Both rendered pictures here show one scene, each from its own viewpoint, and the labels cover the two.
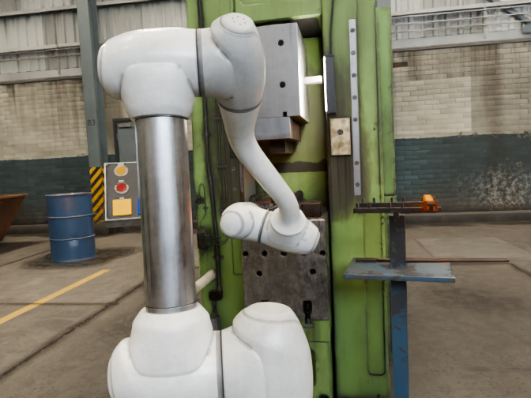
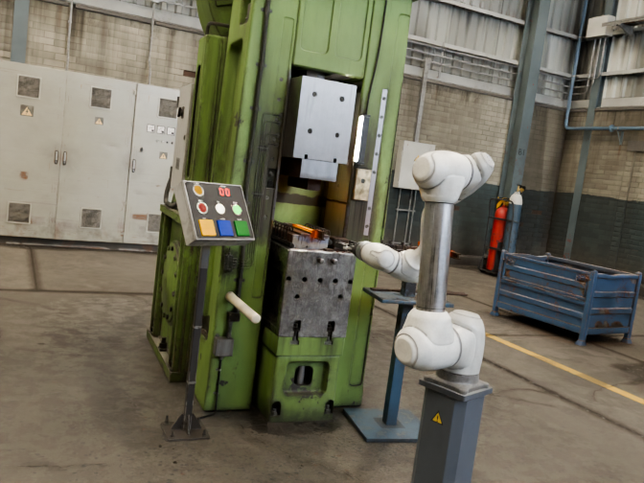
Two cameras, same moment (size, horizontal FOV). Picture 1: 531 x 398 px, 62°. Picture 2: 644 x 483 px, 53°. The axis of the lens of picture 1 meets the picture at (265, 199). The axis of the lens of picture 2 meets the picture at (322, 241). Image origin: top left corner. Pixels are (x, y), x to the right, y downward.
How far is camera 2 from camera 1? 1.94 m
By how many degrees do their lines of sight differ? 35
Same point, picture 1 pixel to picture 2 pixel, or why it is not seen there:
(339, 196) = (352, 234)
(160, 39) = (460, 163)
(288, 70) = (343, 124)
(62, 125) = not seen: outside the picture
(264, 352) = (477, 333)
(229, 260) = (249, 283)
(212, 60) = (476, 177)
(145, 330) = (436, 320)
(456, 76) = not seen: hidden behind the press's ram
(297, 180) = (291, 211)
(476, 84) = not seen: hidden behind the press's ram
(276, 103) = (330, 149)
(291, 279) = (323, 302)
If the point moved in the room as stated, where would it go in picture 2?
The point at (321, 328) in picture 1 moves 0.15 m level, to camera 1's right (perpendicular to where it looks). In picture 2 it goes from (338, 344) to (360, 342)
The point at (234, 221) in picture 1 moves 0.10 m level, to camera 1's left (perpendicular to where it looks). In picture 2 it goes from (389, 258) to (370, 257)
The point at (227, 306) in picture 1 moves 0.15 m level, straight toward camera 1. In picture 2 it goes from (241, 328) to (256, 335)
